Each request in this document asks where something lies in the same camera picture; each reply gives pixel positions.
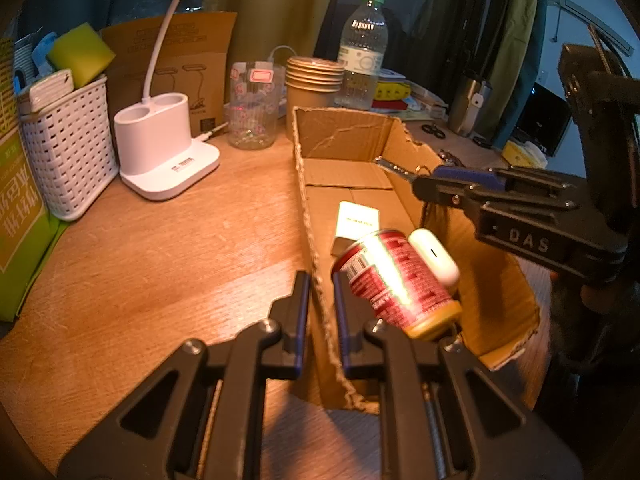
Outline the cardboard box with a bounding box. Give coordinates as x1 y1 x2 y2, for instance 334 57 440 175
291 106 542 416

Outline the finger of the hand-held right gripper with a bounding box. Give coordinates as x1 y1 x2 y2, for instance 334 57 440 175
412 175 582 217
432 164 590 197

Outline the yellow packet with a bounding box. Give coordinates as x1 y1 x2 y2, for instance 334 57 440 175
375 80 414 104

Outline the green paper cup packet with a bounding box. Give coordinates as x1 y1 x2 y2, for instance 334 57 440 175
0 37 69 323

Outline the red drink can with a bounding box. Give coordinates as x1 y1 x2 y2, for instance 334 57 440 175
331 229 464 344

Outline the yellow tissue box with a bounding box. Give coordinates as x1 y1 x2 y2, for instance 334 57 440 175
501 140 549 169

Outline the stack of kraft paper bowls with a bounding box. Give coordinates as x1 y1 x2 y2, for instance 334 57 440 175
285 56 346 142

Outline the yellow-green sponge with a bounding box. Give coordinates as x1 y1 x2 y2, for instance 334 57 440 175
47 22 116 87

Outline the blue packet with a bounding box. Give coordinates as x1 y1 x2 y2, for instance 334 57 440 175
15 32 59 86

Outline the white woven plastic basket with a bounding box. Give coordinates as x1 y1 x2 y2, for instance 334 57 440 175
19 75 110 222

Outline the white desk lamp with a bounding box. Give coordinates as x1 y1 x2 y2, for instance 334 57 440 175
113 0 221 202

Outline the white wrapped packet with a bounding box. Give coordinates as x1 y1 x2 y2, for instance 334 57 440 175
410 82 449 112

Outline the white earbuds case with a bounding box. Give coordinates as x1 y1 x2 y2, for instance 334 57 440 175
407 228 461 289

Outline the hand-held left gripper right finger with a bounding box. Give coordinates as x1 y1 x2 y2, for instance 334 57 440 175
332 274 583 480

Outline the steel tumbler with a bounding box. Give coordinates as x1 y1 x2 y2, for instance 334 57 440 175
446 77 493 139

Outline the small white carton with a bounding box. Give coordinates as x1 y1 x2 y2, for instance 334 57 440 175
29 69 76 114

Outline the clear plastic water bottle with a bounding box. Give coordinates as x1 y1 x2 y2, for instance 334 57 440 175
336 0 390 111

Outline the olive curtain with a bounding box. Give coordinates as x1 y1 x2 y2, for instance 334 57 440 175
202 0 347 64

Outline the printed glass cup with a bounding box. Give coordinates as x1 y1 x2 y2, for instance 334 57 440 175
228 61 283 151

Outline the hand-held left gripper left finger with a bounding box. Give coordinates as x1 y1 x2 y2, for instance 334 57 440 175
57 270 312 480

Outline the white air conditioner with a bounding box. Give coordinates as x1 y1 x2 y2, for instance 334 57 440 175
547 0 632 57

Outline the black laptop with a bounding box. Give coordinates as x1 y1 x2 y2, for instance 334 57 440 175
515 82 574 157

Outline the brown cardboard lamp package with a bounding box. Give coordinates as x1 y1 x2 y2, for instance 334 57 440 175
101 11 238 137

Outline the dark hanging jacket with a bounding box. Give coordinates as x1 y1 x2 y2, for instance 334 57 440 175
415 0 521 127

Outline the white charging cable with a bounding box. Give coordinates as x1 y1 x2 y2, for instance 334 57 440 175
269 45 302 64

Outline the olive hanging garment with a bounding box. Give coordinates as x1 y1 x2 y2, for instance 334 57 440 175
492 0 549 149

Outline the lamp power cable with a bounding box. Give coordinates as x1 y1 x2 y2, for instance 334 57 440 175
192 121 231 141

